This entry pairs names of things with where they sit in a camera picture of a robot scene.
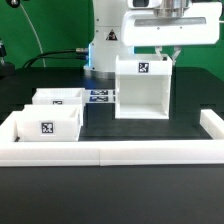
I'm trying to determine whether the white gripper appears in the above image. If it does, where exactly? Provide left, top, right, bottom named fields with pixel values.
left=121, top=2, right=222, bottom=64

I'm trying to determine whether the white drawer cabinet frame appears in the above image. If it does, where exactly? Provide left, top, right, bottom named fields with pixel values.
left=115, top=54, right=173, bottom=119

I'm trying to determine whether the white drawer box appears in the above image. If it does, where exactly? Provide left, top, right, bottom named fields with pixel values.
left=32, top=88, right=84, bottom=105
left=16, top=105, right=83, bottom=142

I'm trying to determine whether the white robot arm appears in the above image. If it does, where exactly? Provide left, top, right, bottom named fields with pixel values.
left=84, top=0, right=224, bottom=78

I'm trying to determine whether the white marker plate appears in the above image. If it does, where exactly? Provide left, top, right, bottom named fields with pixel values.
left=85, top=89, right=115, bottom=103

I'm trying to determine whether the black raised platform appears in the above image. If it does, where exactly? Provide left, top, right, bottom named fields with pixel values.
left=79, top=103, right=210, bottom=141

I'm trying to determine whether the white U-shaped fence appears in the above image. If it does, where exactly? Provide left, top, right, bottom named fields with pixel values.
left=0, top=109, right=224, bottom=167

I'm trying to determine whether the black stand at left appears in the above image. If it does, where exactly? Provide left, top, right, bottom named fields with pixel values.
left=0, top=39, right=15, bottom=77

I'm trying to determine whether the black cable bundle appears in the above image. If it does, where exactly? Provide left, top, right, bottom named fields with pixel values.
left=22, top=47, right=90, bottom=69

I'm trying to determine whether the white thin cable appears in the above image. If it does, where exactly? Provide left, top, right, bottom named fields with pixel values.
left=19, top=2, right=47, bottom=68

